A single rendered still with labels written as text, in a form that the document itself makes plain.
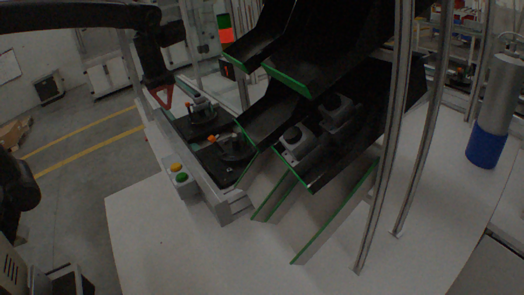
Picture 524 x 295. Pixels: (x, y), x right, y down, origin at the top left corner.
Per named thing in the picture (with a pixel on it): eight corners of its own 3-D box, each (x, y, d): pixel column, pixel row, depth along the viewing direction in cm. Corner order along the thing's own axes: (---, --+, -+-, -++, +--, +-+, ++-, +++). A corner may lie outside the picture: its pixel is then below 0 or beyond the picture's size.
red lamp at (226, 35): (224, 43, 87) (221, 30, 84) (218, 42, 90) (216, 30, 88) (236, 40, 89) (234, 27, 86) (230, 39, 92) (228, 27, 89)
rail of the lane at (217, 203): (221, 227, 77) (213, 203, 71) (157, 125, 142) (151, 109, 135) (237, 219, 79) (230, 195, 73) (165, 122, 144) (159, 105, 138)
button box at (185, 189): (181, 201, 83) (175, 188, 79) (165, 170, 98) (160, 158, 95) (200, 192, 86) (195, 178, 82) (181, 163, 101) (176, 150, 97)
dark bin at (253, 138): (260, 154, 50) (240, 129, 46) (239, 126, 61) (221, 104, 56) (364, 69, 50) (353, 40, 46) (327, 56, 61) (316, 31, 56)
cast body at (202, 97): (196, 112, 109) (192, 98, 105) (192, 109, 112) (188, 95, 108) (213, 106, 112) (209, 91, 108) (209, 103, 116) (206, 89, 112)
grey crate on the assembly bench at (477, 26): (481, 32, 345) (482, 23, 335) (462, 27, 374) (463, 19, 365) (483, 31, 357) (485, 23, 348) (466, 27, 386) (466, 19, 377)
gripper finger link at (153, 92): (175, 99, 69) (165, 68, 63) (182, 107, 63) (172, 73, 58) (153, 109, 66) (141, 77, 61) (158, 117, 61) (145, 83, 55)
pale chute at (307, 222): (303, 266, 50) (289, 264, 47) (276, 223, 60) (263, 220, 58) (393, 159, 44) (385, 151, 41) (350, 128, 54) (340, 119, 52)
